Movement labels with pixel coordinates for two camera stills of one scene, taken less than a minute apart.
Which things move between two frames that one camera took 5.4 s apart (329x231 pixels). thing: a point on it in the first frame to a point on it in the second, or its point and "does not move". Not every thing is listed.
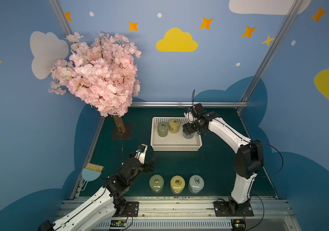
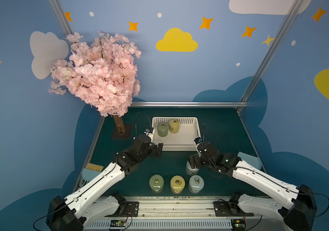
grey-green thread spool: (188, 136) to (191, 172)
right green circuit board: (238, 224) does not move
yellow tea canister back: (174, 125) does not move
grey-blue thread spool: (196, 184) does not move
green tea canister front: (156, 183) does not move
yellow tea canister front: (177, 183) does not move
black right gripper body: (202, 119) to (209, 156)
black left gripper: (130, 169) to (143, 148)
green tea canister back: (162, 129) does not move
